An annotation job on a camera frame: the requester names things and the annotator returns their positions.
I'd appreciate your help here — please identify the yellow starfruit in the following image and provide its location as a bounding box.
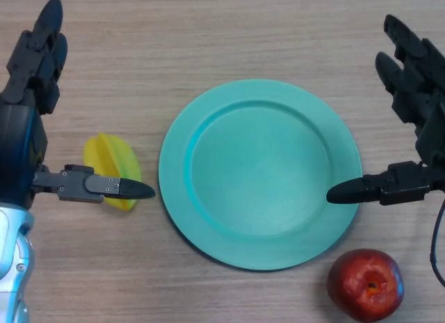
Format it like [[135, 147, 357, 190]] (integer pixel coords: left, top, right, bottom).
[[83, 131, 143, 212]]

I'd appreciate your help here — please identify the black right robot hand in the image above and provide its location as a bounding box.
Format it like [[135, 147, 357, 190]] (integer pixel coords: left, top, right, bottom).
[[325, 14, 445, 206]]

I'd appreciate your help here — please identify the green round plate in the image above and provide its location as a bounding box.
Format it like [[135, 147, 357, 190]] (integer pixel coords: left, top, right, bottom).
[[158, 78, 362, 271]]

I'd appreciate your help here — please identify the red apple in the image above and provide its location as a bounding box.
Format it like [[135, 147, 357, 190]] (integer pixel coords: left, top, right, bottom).
[[326, 248, 405, 323]]

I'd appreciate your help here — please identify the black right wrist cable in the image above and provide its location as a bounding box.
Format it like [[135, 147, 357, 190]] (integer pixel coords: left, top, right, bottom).
[[430, 196, 445, 288]]

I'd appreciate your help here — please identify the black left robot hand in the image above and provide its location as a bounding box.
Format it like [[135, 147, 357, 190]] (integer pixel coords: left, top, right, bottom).
[[0, 0, 156, 210]]

